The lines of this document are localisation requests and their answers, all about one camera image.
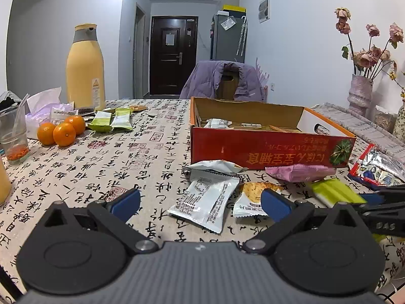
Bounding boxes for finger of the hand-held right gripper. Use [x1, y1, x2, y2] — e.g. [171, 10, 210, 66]
[361, 184, 405, 206]
[355, 197, 405, 239]

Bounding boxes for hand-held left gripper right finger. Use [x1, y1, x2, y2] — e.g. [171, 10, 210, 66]
[242, 188, 362, 256]

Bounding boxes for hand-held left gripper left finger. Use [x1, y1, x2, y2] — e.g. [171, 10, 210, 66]
[40, 188, 159, 255]

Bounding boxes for white cracker snack packet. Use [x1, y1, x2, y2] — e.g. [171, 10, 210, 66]
[232, 181, 284, 218]

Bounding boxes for red silver snack packet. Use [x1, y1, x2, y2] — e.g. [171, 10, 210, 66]
[347, 143, 405, 188]

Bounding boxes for pink snack packet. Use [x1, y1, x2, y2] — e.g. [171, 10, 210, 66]
[265, 163, 337, 183]

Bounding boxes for lime green snack packet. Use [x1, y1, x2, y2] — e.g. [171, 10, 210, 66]
[311, 178, 368, 207]

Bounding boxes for red cardboard box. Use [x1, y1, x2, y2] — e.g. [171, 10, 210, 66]
[189, 97, 357, 171]

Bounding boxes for large white snack packet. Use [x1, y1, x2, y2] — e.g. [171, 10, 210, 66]
[167, 170, 240, 235]

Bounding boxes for grey quilted cloth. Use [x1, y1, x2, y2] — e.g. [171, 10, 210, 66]
[310, 102, 405, 156]

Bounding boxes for glass jar of grains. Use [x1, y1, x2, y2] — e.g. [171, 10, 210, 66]
[374, 105, 397, 132]

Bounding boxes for speckled vase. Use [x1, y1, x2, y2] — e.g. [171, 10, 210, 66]
[392, 103, 405, 141]

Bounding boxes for orange mandarin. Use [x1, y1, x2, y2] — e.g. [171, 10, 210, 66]
[65, 116, 86, 135]
[37, 122, 57, 146]
[53, 123, 77, 147]

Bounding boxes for pink ceramic vase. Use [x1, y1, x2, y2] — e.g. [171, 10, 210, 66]
[348, 74, 374, 118]

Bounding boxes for yellow flower sprigs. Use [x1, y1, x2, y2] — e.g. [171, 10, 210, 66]
[388, 60, 405, 105]

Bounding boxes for white labelled pouch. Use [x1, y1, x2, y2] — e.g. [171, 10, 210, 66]
[51, 103, 78, 125]

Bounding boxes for yellow bottle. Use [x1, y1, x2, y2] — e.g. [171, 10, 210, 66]
[0, 158, 12, 205]

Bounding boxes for wooden chair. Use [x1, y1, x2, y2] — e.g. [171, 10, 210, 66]
[216, 65, 242, 100]

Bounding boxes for clear plastic cup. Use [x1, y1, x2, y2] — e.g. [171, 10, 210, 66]
[0, 106, 30, 165]

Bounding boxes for pale pink spiky object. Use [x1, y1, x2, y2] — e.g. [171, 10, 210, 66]
[255, 57, 270, 102]

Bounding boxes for white plastic bag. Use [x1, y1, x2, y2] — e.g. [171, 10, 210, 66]
[25, 87, 75, 140]

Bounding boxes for yellow thermos jug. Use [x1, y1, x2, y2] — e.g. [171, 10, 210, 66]
[65, 23, 106, 111]

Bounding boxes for dark entrance door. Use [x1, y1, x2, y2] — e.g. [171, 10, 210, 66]
[149, 16, 198, 96]

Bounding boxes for dried pink roses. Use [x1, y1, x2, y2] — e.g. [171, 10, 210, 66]
[335, 6, 405, 80]

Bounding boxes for purple jacket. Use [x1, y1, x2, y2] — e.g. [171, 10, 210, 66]
[179, 60, 263, 102]

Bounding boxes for grey interior door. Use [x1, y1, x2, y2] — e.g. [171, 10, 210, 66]
[135, 3, 147, 99]

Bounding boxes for dark cloth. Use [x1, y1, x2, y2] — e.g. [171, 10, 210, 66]
[0, 91, 22, 112]

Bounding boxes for grey refrigerator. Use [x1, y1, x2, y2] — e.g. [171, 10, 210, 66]
[210, 10, 249, 64]

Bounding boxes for folded white umbrella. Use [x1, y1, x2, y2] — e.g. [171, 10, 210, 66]
[237, 15, 249, 55]

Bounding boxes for clear hanging plastic bag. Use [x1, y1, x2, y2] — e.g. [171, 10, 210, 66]
[220, 16, 237, 31]

